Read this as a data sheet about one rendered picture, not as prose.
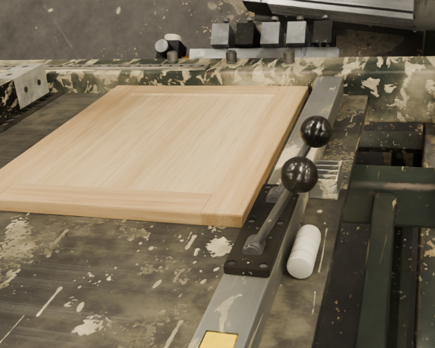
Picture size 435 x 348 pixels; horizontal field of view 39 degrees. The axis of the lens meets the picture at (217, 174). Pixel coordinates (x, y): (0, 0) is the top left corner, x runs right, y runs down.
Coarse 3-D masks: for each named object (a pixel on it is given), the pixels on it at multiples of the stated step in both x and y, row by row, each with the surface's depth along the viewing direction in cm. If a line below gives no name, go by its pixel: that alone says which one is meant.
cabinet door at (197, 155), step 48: (144, 96) 134; (192, 96) 131; (240, 96) 128; (288, 96) 124; (48, 144) 111; (96, 144) 110; (144, 144) 108; (192, 144) 106; (240, 144) 104; (0, 192) 94; (48, 192) 92; (96, 192) 91; (144, 192) 90; (192, 192) 89; (240, 192) 87
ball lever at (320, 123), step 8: (304, 120) 72; (312, 120) 71; (320, 120) 71; (304, 128) 71; (312, 128) 71; (320, 128) 71; (328, 128) 71; (304, 136) 72; (312, 136) 71; (320, 136) 71; (328, 136) 71; (304, 144) 73; (312, 144) 72; (320, 144) 72; (304, 152) 74; (280, 184) 76; (272, 192) 77; (280, 192) 77; (272, 200) 77
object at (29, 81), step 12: (12, 72) 139; (24, 72) 138; (36, 72) 142; (0, 84) 131; (12, 84) 134; (24, 84) 138; (36, 84) 142; (0, 96) 130; (12, 96) 134; (24, 96) 138; (36, 96) 142; (0, 108) 130; (12, 108) 134; (0, 120) 130
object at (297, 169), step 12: (300, 156) 62; (288, 168) 61; (300, 168) 60; (312, 168) 61; (288, 180) 61; (300, 180) 60; (312, 180) 61; (288, 192) 63; (300, 192) 61; (276, 204) 64; (276, 216) 64; (264, 228) 65; (252, 240) 67; (264, 240) 68; (252, 252) 66
